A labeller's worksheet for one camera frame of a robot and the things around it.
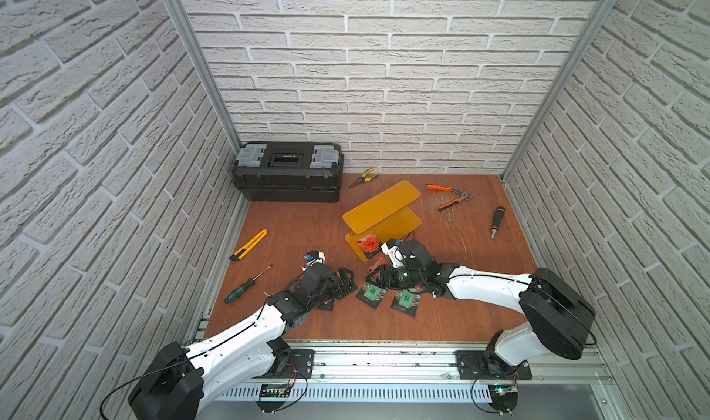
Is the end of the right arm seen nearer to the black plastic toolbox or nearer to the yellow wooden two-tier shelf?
the yellow wooden two-tier shelf

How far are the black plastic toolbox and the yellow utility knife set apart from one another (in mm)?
154

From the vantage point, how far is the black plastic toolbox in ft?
3.27

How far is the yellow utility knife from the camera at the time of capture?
3.16 ft
